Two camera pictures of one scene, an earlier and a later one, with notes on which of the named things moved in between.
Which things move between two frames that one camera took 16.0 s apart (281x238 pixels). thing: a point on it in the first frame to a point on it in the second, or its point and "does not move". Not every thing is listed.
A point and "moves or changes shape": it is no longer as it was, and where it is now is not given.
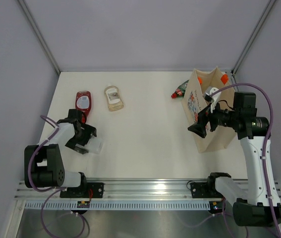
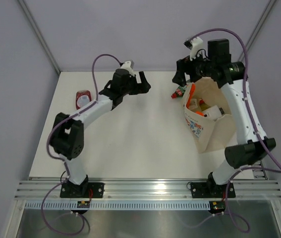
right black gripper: (199, 128) to (183, 66)
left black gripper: (88, 131) to (142, 88)
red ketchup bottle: (83, 102) does not move
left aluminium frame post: (39, 35) does not move
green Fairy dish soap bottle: (180, 90) does not move
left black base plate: (89, 190) does not move
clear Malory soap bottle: (114, 100) moves or changes shape
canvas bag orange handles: (201, 87) moves or changes shape
